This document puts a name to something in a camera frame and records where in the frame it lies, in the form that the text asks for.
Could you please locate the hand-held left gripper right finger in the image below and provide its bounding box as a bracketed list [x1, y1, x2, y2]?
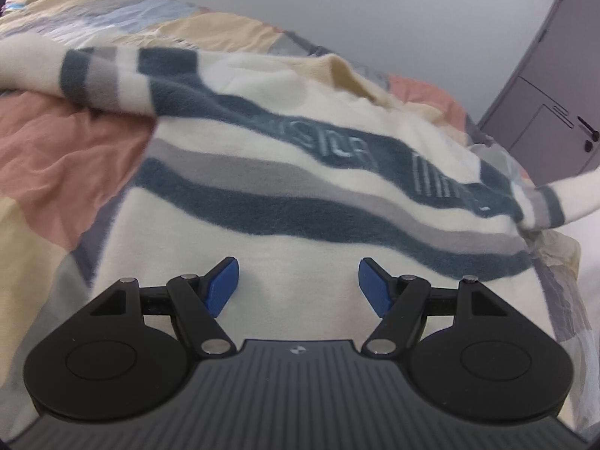
[357, 258, 509, 358]

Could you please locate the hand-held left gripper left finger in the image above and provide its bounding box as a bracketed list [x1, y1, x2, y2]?
[89, 256, 241, 358]

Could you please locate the cream striped fleece blanket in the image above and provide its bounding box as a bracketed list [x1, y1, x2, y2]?
[0, 46, 600, 344]

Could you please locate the patchwork quilt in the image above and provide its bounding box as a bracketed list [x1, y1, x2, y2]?
[0, 0, 600, 437]

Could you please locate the grey door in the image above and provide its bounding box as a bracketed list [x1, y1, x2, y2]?
[478, 0, 600, 187]

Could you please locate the black door handle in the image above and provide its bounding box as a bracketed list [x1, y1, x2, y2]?
[576, 116, 600, 153]

